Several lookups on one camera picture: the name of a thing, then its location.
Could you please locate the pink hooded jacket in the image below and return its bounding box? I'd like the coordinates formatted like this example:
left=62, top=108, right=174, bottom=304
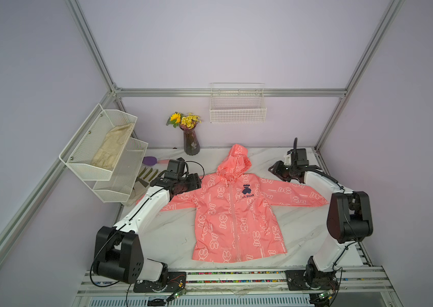
left=163, top=144, right=329, bottom=264

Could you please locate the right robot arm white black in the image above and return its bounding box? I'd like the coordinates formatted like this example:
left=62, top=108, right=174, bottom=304
left=268, top=139, right=373, bottom=290

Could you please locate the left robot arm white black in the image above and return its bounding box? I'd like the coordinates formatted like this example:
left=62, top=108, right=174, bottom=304
left=89, top=157, right=202, bottom=287

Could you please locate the beige green work glove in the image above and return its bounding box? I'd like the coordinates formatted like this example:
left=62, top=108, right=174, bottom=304
left=123, top=166, right=160, bottom=207

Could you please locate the purple pink hairbrush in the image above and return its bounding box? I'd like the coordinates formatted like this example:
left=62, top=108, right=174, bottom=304
left=142, top=156, right=170, bottom=166

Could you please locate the dark glass vase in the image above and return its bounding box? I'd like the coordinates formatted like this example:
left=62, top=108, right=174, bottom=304
left=183, top=128, right=200, bottom=156

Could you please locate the yellow flower bouquet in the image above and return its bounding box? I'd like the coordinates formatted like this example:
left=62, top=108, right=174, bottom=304
left=166, top=112, right=202, bottom=130

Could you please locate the white mesh lower shelf bin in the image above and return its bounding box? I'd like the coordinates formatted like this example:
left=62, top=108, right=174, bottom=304
left=88, top=138, right=148, bottom=203

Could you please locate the white mesh shelf bin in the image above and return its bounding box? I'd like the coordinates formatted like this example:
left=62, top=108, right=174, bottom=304
left=88, top=138, right=148, bottom=203
left=59, top=104, right=138, bottom=181

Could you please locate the beige cloth in bin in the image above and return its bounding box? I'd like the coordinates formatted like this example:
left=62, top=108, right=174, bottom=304
left=91, top=123, right=134, bottom=171

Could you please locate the white mesh upper shelf bin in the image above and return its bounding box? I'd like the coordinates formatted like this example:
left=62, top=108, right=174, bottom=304
left=59, top=104, right=138, bottom=181

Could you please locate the white wire wall basket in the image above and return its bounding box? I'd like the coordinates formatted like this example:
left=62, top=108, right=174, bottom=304
left=209, top=83, right=267, bottom=124

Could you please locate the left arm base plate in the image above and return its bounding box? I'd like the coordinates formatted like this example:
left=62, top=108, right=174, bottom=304
left=133, top=271, right=187, bottom=293

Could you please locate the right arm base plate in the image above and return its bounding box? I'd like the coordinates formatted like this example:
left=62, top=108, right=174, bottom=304
left=285, top=270, right=339, bottom=291

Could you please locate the aluminium rail front frame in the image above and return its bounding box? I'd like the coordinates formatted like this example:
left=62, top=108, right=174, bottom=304
left=74, top=266, right=399, bottom=306

